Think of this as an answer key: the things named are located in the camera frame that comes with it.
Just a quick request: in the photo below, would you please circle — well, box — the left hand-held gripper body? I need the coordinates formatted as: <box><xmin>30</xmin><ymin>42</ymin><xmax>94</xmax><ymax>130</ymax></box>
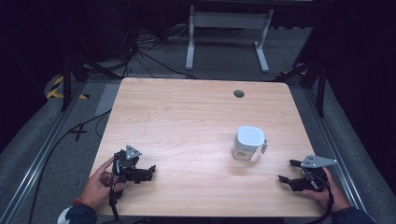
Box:
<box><xmin>113</xmin><ymin>145</ymin><xmax>149</xmax><ymax>200</ymax></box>

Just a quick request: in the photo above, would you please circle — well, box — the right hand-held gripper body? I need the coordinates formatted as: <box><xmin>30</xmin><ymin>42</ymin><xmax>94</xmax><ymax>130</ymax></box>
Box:
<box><xmin>289</xmin><ymin>154</ymin><xmax>338</xmax><ymax>192</ymax></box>

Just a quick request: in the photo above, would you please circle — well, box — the clear pitcher with white lid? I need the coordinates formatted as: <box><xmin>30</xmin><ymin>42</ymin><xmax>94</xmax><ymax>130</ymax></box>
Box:
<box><xmin>231</xmin><ymin>125</ymin><xmax>269</xmax><ymax>162</ymax></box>

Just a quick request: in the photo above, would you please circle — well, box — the person's right hand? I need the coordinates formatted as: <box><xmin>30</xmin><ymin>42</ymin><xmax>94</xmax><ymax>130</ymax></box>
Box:
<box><xmin>301</xmin><ymin>166</ymin><xmax>352</xmax><ymax>213</ymax></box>

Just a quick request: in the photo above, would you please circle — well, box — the person's left hand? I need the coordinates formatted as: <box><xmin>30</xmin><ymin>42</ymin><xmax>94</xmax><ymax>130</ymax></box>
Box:
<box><xmin>78</xmin><ymin>156</ymin><xmax>126</xmax><ymax>210</ymax></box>

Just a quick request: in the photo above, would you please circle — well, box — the grey floor plate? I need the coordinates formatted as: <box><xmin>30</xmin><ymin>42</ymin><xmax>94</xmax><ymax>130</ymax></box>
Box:
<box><xmin>93</xmin><ymin>83</ymin><xmax>121</xmax><ymax>117</ymax></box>

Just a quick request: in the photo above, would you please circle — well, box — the black metal stand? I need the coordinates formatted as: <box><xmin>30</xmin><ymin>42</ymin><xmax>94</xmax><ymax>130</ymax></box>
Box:
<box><xmin>274</xmin><ymin>57</ymin><xmax>329</xmax><ymax>119</ymax></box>
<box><xmin>60</xmin><ymin>50</ymin><xmax>123</xmax><ymax>113</ymax></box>

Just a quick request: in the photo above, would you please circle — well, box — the dark curtain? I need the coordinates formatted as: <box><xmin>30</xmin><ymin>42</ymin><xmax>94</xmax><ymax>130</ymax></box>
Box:
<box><xmin>295</xmin><ymin>0</ymin><xmax>396</xmax><ymax>194</ymax></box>

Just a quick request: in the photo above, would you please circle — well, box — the yellow black floor tape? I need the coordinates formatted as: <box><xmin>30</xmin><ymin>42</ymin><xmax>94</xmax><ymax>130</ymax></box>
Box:
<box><xmin>46</xmin><ymin>75</ymin><xmax>91</xmax><ymax>101</ymax></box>

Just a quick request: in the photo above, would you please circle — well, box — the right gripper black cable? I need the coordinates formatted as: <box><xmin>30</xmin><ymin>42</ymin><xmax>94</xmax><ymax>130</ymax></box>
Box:
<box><xmin>300</xmin><ymin>167</ymin><xmax>336</xmax><ymax>224</ymax></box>

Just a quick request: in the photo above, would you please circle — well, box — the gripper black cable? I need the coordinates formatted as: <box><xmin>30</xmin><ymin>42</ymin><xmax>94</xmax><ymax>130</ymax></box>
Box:
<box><xmin>300</xmin><ymin>167</ymin><xmax>336</xmax><ymax>224</ymax></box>
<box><xmin>107</xmin><ymin>154</ymin><xmax>121</xmax><ymax>222</ymax></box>

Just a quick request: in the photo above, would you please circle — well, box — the aluminium floor rail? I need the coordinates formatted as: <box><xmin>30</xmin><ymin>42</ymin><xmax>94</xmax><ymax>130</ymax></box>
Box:
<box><xmin>0</xmin><ymin>79</ymin><xmax>89</xmax><ymax>224</ymax></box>
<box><xmin>302</xmin><ymin>86</ymin><xmax>369</xmax><ymax>213</ymax></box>

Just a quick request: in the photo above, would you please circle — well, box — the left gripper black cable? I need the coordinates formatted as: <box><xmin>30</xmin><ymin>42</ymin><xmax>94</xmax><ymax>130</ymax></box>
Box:
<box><xmin>107</xmin><ymin>154</ymin><xmax>121</xmax><ymax>222</ymax></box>

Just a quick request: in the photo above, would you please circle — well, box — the red bracelet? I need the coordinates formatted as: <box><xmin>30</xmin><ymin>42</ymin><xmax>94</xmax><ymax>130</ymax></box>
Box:
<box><xmin>72</xmin><ymin>198</ymin><xmax>95</xmax><ymax>209</ymax></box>

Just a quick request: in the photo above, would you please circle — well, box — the black floor cable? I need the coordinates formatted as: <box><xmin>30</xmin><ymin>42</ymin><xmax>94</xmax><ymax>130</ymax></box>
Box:
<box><xmin>28</xmin><ymin>108</ymin><xmax>112</xmax><ymax>224</ymax></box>

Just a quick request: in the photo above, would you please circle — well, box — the bundle of floor cables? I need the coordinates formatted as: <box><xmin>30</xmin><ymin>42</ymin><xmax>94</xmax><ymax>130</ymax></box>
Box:
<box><xmin>122</xmin><ymin>24</ymin><xmax>244</xmax><ymax>79</ymax></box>

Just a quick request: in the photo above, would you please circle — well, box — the white metal desk frame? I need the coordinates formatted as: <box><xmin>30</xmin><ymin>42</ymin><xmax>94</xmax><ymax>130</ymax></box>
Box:
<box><xmin>185</xmin><ymin>4</ymin><xmax>276</xmax><ymax>75</ymax></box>

